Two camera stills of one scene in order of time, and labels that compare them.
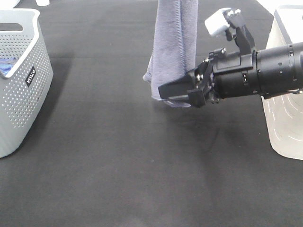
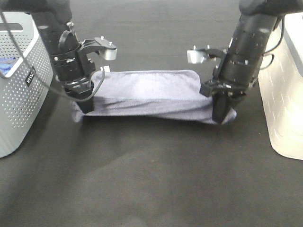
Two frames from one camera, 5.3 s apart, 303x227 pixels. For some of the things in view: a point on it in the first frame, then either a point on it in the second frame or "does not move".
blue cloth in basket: [6, 64] does not move
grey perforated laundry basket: [26, 74] does not move
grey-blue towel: [173, 52] -> [172, 94]
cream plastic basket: [284, 112] does not move
